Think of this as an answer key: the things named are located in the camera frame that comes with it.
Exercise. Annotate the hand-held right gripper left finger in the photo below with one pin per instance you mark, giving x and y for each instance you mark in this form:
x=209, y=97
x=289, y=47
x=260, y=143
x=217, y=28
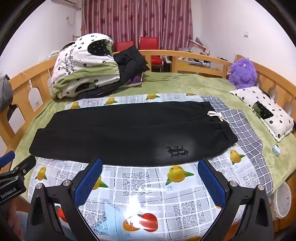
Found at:
x=89, y=180

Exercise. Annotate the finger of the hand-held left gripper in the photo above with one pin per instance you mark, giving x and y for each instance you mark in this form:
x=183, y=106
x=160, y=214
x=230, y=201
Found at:
x=25, y=164
x=7, y=158

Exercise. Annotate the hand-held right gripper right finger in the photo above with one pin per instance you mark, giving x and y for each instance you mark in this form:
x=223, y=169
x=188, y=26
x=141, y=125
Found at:
x=211, y=180

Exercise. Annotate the black pants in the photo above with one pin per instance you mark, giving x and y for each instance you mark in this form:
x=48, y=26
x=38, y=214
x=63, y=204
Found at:
x=127, y=129

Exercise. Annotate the person's left forearm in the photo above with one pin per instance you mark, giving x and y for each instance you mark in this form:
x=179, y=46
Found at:
x=18, y=220

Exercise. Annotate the fruit print plastic mat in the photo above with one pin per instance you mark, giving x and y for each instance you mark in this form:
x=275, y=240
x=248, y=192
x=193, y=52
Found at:
x=161, y=192

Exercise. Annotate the grey checked cloth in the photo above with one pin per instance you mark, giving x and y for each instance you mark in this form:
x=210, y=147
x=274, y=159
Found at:
x=242, y=129

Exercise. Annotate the grey bag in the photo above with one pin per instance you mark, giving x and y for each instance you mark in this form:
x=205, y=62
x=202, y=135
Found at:
x=5, y=92

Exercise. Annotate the small blue device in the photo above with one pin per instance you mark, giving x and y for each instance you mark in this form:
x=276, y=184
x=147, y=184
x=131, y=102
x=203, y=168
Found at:
x=276, y=150

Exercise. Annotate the white plastic basin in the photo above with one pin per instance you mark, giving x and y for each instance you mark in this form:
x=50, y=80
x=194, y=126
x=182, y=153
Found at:
x=283, y=201

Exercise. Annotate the green blanket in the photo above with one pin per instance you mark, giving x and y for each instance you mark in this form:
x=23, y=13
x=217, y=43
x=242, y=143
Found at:
x=185, y=83

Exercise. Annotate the folded white flower quilt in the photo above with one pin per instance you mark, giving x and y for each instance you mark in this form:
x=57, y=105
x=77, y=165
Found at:
x=76, y=69

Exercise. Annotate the purple cloth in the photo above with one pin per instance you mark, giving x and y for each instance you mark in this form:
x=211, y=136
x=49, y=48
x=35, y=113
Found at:
x=135, y=80

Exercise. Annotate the purple plush toy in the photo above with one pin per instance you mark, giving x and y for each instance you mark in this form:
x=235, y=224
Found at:
x=242, y=71

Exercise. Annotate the pile of papers and boxes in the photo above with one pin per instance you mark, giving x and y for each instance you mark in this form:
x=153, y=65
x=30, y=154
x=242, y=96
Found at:
x=196, y=51

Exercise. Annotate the red chair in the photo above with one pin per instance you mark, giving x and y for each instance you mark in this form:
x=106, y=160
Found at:
x=150, y=44
x=123, y=46

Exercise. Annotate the white air conditioner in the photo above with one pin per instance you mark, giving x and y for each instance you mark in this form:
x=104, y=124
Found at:
x=71, y=4

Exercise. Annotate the red striped curtain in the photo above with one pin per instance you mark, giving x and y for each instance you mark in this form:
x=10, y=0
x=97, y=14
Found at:
x=138, y=20

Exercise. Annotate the wooden bed frame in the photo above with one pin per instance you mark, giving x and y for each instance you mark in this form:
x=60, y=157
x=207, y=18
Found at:
x=201, y=62

